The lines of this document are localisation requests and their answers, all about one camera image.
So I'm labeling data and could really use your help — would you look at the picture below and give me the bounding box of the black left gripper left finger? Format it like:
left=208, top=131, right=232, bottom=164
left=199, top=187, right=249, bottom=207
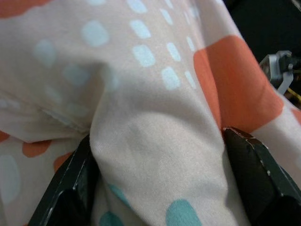
left=28, top=133, right=101, bottom=226

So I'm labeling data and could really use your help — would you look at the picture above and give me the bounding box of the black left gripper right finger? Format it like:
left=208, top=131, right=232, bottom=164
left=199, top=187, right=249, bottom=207
left=222, top=126, right=301, bottom=226

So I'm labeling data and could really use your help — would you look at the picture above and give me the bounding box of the pink pillow with orange dots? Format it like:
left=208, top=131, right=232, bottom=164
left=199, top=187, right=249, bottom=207
left=0, top=0, right=301, bottom=226

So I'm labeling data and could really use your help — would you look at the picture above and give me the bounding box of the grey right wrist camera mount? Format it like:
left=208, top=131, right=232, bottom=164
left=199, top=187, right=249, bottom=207
left=258, top=50, right=296, bottom=94

